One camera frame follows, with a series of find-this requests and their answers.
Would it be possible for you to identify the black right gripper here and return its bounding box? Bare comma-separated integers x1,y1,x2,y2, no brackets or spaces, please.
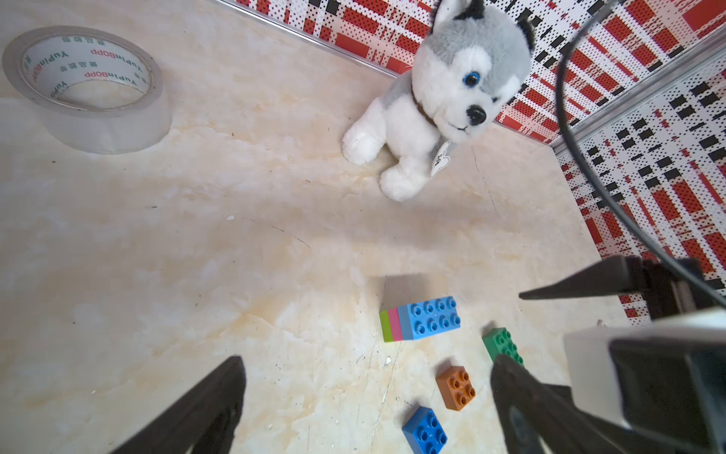
519,255,716,321

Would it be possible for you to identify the black right camera cable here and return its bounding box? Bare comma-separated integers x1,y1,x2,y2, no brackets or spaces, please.
554,0,726,310

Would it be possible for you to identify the clear tape roll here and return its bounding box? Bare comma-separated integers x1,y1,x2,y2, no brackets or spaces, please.
2,26,172,154

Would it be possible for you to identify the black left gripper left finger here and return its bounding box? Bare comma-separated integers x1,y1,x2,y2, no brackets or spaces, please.
115,356,247,453

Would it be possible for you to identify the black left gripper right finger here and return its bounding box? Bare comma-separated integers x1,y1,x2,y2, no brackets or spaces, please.
490,355,623,453

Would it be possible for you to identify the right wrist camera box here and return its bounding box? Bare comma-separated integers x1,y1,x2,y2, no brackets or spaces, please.
563,308,725,453

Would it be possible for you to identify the pink green lego stack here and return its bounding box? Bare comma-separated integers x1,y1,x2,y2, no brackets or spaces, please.
379,308,404,342

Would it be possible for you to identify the grey white husky plush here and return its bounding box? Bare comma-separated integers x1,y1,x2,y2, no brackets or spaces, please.
342,1,536,202

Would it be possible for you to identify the orange square lego brick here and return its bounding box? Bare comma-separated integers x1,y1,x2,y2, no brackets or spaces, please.
436,366,476,412

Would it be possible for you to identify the green long lego brick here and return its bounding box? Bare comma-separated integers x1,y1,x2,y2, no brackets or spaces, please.
482,327,524,365

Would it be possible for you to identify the light blue long lego brick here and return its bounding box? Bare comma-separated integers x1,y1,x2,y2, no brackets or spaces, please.
397,296,461,341

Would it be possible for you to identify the dark blue square lego brick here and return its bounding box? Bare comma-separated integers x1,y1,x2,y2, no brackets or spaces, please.
402,407,448,454

